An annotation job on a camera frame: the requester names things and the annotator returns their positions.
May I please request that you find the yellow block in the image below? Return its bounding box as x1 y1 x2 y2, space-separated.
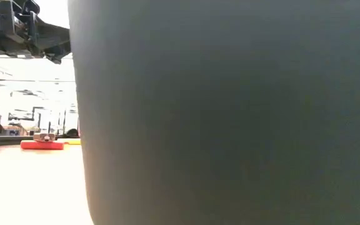
56 138 81 146

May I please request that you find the red block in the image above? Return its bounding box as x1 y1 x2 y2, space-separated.
20 139 65 151

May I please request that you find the black dome object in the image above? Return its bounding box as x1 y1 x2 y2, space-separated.
64 127 80 138

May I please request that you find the blue plastic bin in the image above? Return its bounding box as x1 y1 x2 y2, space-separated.
67 0 360 225

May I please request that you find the natural wood block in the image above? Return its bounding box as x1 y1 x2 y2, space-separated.
32 132 56 143

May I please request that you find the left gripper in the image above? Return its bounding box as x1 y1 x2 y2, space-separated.
0 0 72 65

